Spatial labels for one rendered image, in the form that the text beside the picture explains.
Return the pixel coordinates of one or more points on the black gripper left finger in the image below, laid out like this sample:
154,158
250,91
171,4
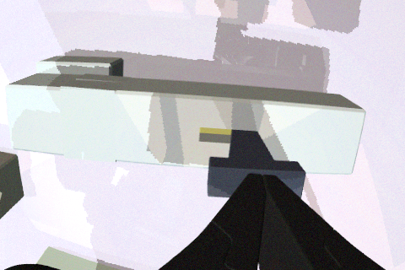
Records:
232,240

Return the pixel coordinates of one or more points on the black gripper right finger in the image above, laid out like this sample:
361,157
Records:
294,237

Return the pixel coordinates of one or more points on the grey cylinder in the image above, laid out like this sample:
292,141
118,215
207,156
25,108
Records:
217,130

